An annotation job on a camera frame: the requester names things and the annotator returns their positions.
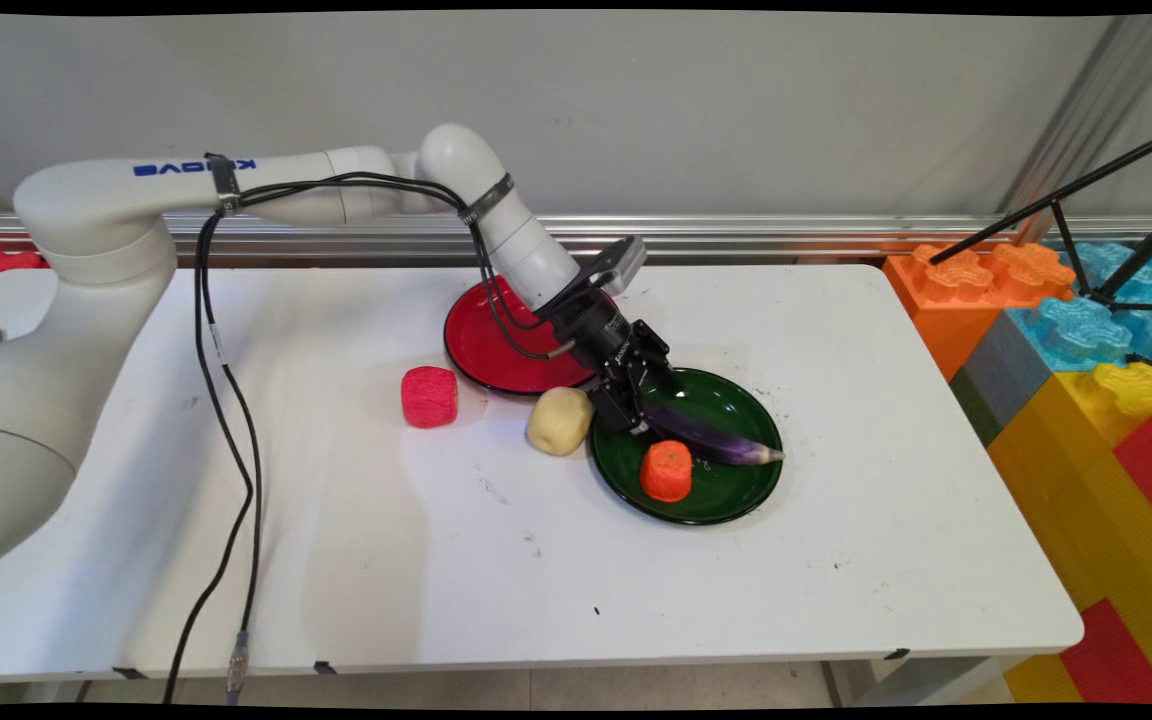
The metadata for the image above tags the grey cable strap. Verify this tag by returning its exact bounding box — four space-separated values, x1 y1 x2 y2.
456 172 517 226
206 152 242 216

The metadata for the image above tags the black tripod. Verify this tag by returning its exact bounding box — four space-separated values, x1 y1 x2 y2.
929 120 1152 313

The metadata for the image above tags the grey foam building block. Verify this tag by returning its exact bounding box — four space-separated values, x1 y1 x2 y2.
961 310 1057 426

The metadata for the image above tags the orange toy carrot chunk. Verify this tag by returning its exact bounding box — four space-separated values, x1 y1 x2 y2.
639 439 694 503

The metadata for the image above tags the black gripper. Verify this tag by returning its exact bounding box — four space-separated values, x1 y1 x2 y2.
541 283 683 437

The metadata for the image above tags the slanted aluminium profile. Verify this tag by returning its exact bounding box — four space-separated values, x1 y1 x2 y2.
996 15 1152 216

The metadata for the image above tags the purple toy eggplant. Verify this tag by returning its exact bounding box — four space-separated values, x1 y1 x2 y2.
641 400 787 468

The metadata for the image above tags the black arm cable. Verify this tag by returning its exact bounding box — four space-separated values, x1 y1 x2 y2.
164 172 577 704

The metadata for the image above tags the dark green round plate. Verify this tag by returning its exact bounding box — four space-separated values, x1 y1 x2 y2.
589 367 785 527

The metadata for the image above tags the white table leg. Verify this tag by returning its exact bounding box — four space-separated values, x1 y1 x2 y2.
821 655 1027 707

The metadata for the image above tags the black cable with silver plug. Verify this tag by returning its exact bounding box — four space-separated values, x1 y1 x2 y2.
198 172 577 701

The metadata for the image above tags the orange foam building block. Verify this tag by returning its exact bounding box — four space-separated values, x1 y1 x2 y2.
883 242 1077 381

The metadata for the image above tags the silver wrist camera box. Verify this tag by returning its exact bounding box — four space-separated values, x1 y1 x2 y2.
576 236 649 297

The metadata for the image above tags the yellow foam building block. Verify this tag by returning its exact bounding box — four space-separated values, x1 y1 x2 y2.
986 360 1152 701

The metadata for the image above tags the red round plate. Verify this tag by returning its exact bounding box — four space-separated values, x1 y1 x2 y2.
443 272 617 398

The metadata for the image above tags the cream toy potato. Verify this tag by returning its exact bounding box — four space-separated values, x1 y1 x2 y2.
526 386 595 457

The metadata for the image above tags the dark green foam building block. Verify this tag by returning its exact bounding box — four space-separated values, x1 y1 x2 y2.
949 368 1003 447

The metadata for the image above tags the aluminium wall rail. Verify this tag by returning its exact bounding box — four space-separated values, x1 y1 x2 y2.
0 212 1152 266

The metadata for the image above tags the light blue foam building block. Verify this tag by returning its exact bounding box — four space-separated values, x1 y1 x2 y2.
1008 295 1152 373
1061 240 1152 301

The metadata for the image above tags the red toy foam cube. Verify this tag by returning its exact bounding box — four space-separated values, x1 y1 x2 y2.
400 365 460 429

